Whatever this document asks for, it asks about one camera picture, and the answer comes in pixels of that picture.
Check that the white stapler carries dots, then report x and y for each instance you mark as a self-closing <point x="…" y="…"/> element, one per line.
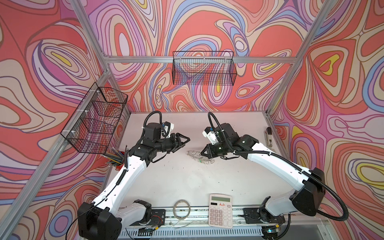
<point x="269" y="137"/>

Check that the metal disc with keyrings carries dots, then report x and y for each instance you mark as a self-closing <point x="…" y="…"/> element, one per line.
<point x="196" y="155"/>

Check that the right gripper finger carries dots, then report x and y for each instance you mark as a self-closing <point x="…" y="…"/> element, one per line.
<point x="206" y="150"/>
<point x="205" y="155"/>

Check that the white desk calculator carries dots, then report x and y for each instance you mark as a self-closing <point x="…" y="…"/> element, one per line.
<point x="220" y="211"/>

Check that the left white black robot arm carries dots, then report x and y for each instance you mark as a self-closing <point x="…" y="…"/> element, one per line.
<point x="103" y="219"/>

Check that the red cup with pens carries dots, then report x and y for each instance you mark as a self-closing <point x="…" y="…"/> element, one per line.
<point x="114" y="157"/>

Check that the black wire basket wall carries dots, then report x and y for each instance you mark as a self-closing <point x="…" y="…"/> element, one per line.
<point x="99" y="112"/>
<point x="204" y="68"/>

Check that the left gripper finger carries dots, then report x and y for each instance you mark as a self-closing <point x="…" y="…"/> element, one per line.
<point x="181" y="138"/>
<point x="178" y="145"/>

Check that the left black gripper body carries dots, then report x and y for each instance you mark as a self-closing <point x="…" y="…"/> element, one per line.
<point x="167" y="145"/>

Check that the clear tape roll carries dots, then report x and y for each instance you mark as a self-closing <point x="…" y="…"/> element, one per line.
<point x="181" y="210"/>

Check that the black wire basket back wall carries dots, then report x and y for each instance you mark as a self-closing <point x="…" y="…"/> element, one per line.
<point x="204" y="68"/>

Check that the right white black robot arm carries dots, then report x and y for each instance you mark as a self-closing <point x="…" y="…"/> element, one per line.
<point x="308" y="187"/>

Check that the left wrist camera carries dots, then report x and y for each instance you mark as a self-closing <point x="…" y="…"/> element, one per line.
<point x="167" y="129"/>

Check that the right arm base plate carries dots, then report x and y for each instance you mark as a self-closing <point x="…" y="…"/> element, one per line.
<point x="255" y="216"/>

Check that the black wire basket left wall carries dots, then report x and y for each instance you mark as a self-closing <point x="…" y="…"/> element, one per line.
<point x="99" y="112"/>

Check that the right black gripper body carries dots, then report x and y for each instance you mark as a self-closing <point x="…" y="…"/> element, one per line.
<point x="218" y="149"/>

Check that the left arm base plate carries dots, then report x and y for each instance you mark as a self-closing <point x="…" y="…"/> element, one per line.
<point x="157" y="218"/>

